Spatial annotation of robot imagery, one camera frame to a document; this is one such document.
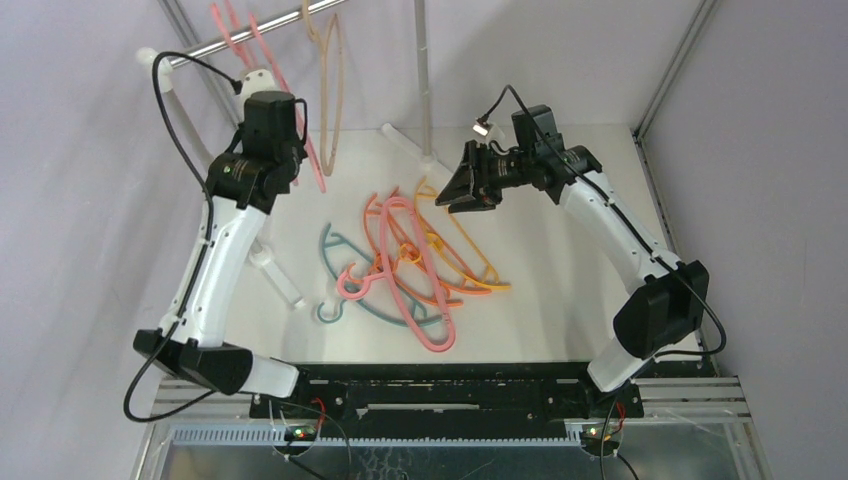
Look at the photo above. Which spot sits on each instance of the yellow plastic hanger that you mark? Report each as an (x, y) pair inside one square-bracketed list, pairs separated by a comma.
[(481, 282)]

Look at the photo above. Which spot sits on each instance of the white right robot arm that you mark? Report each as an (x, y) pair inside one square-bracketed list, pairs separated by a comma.
[(667, 296)]

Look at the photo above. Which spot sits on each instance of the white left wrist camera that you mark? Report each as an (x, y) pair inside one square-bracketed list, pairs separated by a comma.
[(257, 80)]

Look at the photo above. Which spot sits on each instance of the metal clothes rack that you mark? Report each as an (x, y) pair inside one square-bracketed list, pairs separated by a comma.
[(260, 254)]

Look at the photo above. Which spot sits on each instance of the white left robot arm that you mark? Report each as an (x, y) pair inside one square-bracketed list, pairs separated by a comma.
[(241, 188)]

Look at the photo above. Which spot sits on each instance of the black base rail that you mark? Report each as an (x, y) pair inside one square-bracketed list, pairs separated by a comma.
[(471, 401)]

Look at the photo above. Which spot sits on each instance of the aluminium frame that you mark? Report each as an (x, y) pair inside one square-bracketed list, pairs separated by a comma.
[(751, 464)]

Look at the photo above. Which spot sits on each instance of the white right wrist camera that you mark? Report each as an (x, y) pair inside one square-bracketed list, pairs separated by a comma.
[(488, 134)]

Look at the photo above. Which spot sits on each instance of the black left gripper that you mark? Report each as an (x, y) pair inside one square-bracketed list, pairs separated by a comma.
[(302, 153)]

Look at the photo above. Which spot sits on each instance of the orange plastic hanger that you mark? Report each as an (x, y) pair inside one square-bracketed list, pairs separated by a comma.
[(408, 246)]

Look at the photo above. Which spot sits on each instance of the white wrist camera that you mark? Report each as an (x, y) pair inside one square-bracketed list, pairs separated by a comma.
[(257, 80), (488, 134)]

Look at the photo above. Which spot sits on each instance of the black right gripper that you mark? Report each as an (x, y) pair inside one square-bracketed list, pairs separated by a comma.
[(477, 172)]

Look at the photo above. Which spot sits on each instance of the beige plastic hanger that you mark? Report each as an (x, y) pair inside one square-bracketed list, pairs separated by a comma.
[(332, 85)]

